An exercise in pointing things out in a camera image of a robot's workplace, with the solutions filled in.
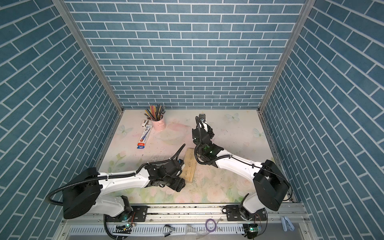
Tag light wooden nail block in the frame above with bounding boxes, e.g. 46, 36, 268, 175
180, 148, 197, 183

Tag red black claw hammer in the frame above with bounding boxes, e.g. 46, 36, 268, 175
199, 114, 206, 121

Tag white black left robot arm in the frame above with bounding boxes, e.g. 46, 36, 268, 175
45, 159, 186, 222

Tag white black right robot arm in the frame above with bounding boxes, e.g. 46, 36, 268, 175
192, 128, 291, 220

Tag pink metal pencil bucket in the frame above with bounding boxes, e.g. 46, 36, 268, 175
152, 117, 166, 132

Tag white blue pencil box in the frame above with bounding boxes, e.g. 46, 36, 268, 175
137, 125, 153, 149

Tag bundle of coloured pencils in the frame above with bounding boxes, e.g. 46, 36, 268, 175
145, 104, 166, 122

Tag grey blue clamp tool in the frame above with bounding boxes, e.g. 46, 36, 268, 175
281, 216, 295, 232

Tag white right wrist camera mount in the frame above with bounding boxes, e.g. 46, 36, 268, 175
200, 119, 213, 132

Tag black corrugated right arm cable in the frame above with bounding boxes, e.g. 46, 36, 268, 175
193, 116, 293, 202

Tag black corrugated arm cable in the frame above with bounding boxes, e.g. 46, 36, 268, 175
44, 143, 187, 206
193, 116, 293, 202

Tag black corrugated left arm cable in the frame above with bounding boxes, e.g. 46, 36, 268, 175
44, 143, 187, 206

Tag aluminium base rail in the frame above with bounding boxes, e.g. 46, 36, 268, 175
61, 203, 310, 237

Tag aluminium corner post right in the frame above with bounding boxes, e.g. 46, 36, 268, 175
258, 0, 316, 114

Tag aluminium corner post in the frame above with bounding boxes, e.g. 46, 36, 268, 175
258, 0, 316, 114
51, 0, 124, 113

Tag aluminium corner post left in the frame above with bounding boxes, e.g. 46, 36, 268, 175
51, 0, 124, 113

